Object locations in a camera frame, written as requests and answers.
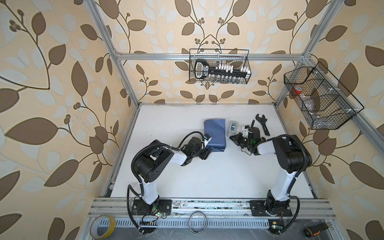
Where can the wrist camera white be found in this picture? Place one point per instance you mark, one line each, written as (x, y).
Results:
(207, 139)
(245, 132)

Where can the right wire basket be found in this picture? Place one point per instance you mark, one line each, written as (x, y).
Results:
(326, 103)

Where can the yellow tape roll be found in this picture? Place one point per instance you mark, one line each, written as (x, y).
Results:
(102, 227)

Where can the black socket set rail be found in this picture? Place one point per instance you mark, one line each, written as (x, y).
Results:
(202, 70)

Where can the wire basket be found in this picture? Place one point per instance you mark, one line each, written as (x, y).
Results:
(234, 57)
(326, 103)

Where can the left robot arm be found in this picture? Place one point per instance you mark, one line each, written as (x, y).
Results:
(148, 164)

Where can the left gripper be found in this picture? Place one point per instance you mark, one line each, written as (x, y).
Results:
(206, 154)

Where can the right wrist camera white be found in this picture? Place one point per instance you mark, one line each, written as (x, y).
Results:
(245, 132)

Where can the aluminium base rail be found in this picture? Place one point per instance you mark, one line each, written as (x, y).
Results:
(210, 213)

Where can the red capped plastic item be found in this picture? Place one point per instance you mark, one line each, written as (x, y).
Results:
(297, 90)

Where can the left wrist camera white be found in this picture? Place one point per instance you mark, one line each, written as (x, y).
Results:
(207, 139)

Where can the orange black screwdriver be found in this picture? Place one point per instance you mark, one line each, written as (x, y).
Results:
(316, 230)

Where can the back wire basket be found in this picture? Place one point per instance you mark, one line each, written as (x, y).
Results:
(234, 57)

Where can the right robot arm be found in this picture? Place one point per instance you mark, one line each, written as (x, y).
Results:
(293, 159)

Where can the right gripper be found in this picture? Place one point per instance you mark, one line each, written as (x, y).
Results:
(237, 139)

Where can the black adjustable wrench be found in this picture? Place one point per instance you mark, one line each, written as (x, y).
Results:
(262, 120)

